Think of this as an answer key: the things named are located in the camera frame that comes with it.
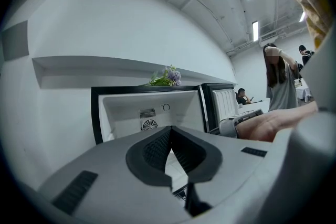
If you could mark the table with white cloth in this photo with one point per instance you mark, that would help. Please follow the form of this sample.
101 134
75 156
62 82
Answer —
304 91

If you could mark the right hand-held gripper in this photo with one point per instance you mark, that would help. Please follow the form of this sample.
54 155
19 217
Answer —
228 127

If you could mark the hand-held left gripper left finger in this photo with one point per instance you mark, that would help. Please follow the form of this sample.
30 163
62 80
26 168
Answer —
105 173

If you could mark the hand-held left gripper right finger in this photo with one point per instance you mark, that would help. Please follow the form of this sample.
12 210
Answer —
236 160

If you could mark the long ceiling light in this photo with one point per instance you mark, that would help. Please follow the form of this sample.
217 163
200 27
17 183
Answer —
255 31
302 16

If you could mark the person's right forearm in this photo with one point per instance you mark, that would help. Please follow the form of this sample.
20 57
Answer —
267 123

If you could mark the white desk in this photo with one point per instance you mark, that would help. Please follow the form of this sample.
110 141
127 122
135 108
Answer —
252 107

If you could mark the purple artificial flower bouquet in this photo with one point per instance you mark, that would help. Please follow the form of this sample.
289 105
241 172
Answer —
173 77

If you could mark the black mini fridge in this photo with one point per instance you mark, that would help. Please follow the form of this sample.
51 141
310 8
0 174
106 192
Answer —
126 118

